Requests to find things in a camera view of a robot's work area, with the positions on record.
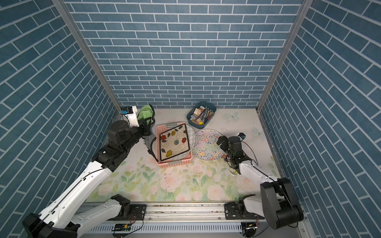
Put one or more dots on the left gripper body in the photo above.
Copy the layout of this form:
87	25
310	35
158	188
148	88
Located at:
142	130

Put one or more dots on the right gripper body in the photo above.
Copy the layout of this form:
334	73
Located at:
225	147

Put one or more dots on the green microfiber cloth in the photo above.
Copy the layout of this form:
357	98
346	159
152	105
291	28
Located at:
146	115

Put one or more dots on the round colourful squiggle plate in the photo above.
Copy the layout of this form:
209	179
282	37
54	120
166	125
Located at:
205	146

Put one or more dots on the square flower plate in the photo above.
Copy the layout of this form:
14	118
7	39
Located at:
174	142

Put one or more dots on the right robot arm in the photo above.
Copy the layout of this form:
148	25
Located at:
278	204

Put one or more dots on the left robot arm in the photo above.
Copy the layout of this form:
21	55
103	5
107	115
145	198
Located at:
60	218

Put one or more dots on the pink plastic basket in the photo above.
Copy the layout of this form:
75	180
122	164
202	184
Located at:
174	143

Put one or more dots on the pencils in bin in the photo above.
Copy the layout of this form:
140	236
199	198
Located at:
206	115

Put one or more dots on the teal plastic bin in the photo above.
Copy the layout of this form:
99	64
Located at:
194	121

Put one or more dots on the cream box in bin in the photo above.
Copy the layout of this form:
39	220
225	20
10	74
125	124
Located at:
197	112

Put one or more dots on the floral table mat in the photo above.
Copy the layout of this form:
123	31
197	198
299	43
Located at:
140	178

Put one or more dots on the green circuit board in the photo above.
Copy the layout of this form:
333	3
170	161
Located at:
122	228

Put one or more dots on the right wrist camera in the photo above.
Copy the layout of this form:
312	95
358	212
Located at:
241	136

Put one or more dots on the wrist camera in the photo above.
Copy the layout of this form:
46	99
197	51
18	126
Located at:
130	114
241	136

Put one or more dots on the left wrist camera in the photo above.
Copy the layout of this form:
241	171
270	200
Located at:
130	114

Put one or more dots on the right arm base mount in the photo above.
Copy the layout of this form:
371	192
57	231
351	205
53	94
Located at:
248	207

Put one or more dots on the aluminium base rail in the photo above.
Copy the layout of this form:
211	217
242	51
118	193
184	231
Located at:
193	218

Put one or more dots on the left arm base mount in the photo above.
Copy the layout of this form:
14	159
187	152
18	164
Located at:
131	211

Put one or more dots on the aluminium corner post left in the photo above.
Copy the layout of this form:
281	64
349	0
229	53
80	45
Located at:
77	35

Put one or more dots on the aluminium corner post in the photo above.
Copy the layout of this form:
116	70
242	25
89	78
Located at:
305	6
77	35

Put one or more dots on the aluminium corner post right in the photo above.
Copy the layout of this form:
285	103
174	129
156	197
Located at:
305	6

